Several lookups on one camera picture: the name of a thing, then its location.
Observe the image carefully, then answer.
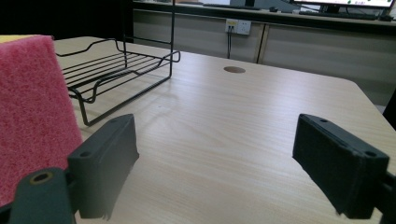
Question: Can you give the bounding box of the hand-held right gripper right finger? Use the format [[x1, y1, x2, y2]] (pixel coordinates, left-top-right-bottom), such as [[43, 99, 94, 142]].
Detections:
[[291, 113, 390, 220]]

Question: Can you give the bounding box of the long wooden desk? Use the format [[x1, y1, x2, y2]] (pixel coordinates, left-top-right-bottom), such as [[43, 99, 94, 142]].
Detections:
[[132, 0, 396, 35]]

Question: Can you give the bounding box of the white wall socket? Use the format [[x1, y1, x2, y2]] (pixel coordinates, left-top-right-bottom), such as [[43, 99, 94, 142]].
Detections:
[[224, 18, 252, 35]]

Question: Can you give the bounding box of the pink and yellow sponge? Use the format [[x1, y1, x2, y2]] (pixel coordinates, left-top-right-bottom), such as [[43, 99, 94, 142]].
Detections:
[[0, 35, 84, 207]]

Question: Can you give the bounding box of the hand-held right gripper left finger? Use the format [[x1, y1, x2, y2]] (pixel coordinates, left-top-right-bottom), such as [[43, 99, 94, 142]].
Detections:
[[67, 113, 140, 221]]

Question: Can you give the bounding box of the black wire rack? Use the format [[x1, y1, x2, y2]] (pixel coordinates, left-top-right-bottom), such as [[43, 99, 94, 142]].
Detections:
[[55, 0, 181, 127]]

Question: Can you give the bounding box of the computer monitor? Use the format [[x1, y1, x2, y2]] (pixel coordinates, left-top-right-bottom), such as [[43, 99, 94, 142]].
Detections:
[[292, 0, 396, 14]]

